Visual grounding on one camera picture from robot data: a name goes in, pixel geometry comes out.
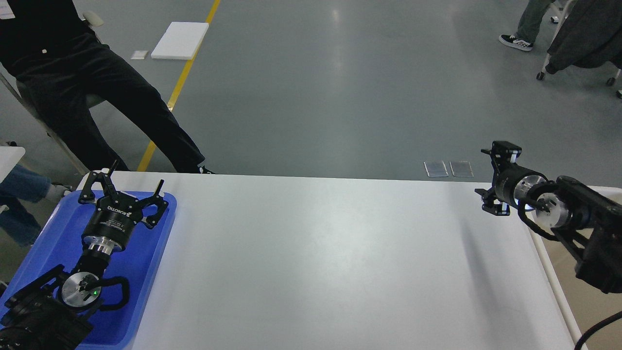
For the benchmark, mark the clear floor plate right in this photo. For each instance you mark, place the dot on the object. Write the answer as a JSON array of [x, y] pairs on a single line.
[[461, 169]]

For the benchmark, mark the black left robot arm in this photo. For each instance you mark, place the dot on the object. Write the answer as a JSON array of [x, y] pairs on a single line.
[[85, 283]]

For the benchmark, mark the beige plastic bin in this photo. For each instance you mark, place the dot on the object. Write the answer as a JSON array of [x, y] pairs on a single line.
[[581, 305]]

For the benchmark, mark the person with checkered sneaker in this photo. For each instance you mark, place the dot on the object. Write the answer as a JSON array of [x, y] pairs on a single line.
[[528, 27]]

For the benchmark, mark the person in blue jeans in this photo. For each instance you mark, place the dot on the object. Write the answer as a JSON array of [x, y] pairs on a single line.
[[22, 184]]

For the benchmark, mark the person in black clothes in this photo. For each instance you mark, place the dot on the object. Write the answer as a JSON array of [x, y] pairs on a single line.
[[47, 47]]

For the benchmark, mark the white foam board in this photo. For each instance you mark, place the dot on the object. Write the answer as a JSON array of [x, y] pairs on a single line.
[[180, 41]]

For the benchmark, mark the rolling chair with jacket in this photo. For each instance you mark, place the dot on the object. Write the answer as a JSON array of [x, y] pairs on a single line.
[[588, 37]]

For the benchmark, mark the clear floor plate left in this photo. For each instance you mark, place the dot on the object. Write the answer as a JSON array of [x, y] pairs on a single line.
[[436, 169]]

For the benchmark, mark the blue plastic tray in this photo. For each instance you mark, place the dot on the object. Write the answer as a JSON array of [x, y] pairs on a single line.
[[60, 242]]

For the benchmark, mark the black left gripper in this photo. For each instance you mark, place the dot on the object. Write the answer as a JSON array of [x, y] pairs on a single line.
[[112, 220]]

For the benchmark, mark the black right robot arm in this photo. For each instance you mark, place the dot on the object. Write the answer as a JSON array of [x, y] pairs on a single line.
[[564, 210]]

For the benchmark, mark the small white floor card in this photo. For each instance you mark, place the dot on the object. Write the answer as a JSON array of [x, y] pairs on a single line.
[[139, 55]]

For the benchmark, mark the white side table corner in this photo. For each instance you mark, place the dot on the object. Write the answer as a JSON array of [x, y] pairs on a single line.
[[9, 157]]

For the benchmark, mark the clear floor plate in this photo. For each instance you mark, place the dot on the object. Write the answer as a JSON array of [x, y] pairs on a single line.
[[461, 169], [436, 169]]

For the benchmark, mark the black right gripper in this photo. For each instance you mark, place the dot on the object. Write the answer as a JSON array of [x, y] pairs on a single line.
[[510, 183]]

